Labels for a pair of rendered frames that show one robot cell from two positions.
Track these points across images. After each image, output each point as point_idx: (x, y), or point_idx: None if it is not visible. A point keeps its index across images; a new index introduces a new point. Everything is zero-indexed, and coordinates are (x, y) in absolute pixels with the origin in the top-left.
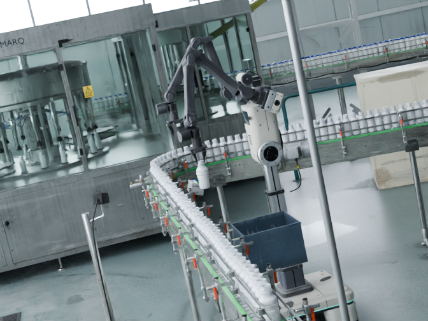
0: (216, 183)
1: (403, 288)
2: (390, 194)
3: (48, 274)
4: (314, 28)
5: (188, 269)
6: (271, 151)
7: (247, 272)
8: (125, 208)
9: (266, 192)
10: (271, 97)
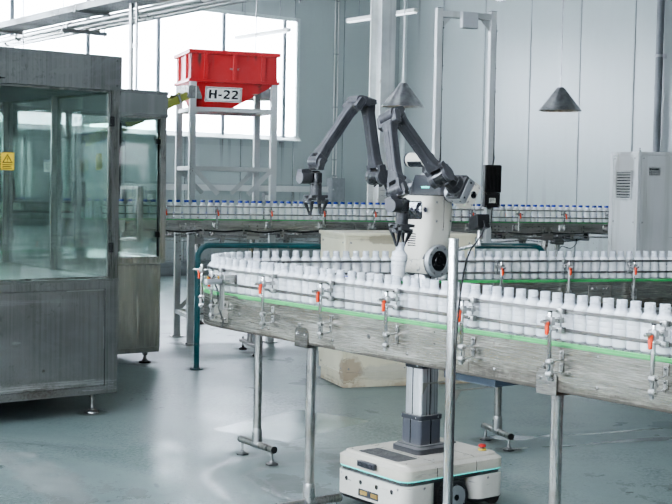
0: None
1: (510, 474)
2: (367, 393)
3: None
4: (216, 167)
5: (463, 355)
6: (439, 258)
7: None
8: (21, 350)
9: None
10: (468, 186)
